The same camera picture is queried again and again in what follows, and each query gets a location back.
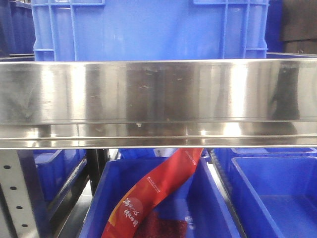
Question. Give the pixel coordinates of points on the blue bin at left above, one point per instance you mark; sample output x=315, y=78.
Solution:
x=54, y=167

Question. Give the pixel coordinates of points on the red printed bag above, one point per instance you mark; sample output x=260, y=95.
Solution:
x=150, y=191

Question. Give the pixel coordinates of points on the stainless steel shelf rail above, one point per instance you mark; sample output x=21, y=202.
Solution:
x=187, y=103

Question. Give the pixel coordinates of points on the blue bin at right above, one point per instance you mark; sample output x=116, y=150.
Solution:
x=273, y=190

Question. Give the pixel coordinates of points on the grey perforated shelf post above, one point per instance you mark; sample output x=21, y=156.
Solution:
x=22, y=193

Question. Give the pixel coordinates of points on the large blue crate on shelf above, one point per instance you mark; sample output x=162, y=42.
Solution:
x=98, y=30

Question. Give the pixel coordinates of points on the blue bin with red bag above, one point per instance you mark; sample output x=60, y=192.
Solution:
x=195, y=210

